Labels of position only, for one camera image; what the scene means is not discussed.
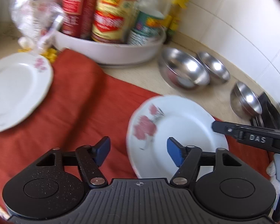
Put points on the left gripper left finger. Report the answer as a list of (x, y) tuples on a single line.
[(90, 159)]

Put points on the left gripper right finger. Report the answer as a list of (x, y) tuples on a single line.
[(186, 160)]

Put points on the large floral white plate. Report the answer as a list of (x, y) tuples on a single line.
[(160, 118)]

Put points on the large steel bowl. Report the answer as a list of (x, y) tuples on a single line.
[(181, 70)]

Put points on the black induction cooker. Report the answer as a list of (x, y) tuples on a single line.
[(270, 117)]

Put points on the white glove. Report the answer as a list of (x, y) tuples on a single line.
[(273, 171)]

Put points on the right steel bowl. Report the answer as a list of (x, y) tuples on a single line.
[(244, 102)]

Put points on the orange-red cloth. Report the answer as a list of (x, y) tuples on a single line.
[(83, 105)]

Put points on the middle steel bowl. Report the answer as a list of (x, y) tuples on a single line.
[(218, 73)]

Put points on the small floral white plate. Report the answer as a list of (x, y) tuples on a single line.
[(25, 80)]

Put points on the white rotating condiment tray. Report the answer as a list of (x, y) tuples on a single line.
[(110, 54)]

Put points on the yellow cap vinegar bottle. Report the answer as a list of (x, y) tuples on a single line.
[(111, 20)]

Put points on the red label sauce bottle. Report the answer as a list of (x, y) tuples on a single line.
[(78, 17)]

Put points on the clear plastic bag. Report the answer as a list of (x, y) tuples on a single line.
[(37, 21)]

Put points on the yellow-green label oil bottle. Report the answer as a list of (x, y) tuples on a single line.
[(172, 20)]

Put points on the purple label soy bottle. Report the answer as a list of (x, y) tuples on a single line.
[(148, 23)]

